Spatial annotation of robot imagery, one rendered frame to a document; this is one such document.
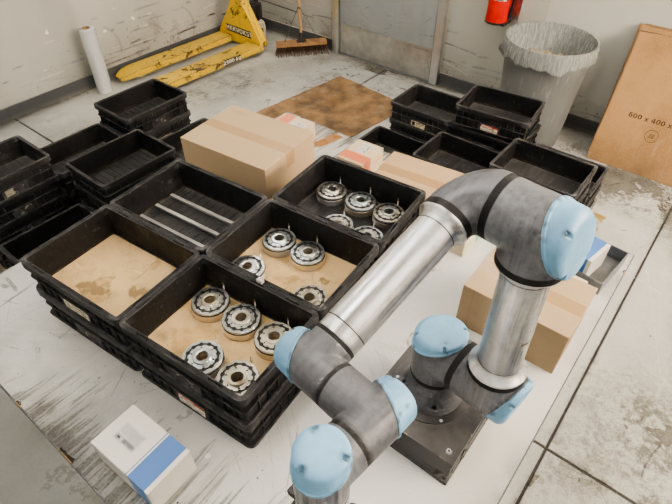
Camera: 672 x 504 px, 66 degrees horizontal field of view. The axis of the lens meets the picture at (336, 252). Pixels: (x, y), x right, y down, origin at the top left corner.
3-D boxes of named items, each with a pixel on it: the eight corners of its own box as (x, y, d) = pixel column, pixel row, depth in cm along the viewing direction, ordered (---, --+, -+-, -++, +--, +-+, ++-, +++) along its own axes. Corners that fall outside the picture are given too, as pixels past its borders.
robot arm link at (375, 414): (364, 348, 75) (307, 395, 70) (425, 396, 69) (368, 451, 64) (363, 379, 81) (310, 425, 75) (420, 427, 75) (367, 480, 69)
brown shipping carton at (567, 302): (579, 324, 156) (598, 288, 145) (551, 374, 143) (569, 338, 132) (487, 279, 169) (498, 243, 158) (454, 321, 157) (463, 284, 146)
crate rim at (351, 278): (380, 251, 149) (381, 244, 147) (321, 319, 131) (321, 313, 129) (270, 203, 165) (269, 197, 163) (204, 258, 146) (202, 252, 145)
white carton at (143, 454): (197, 468, 124) (190, 451, 118) (157, 511, 117) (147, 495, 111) (142, 422, 132) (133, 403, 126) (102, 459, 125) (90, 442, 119)
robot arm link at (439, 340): (431, 336, 128) (436, 298, 118) (477, 368, 120) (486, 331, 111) (398, 365, 122) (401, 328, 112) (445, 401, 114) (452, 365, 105)
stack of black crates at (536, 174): (568, 240, 267) (599, 166, 236) (545, 272, 250) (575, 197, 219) (496, 209, 285) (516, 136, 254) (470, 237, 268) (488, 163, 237)
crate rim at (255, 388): (321, 319, 131) (321, 313, 129) (243, 410, 112) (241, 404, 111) (203, 258, 146) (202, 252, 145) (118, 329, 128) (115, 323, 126)
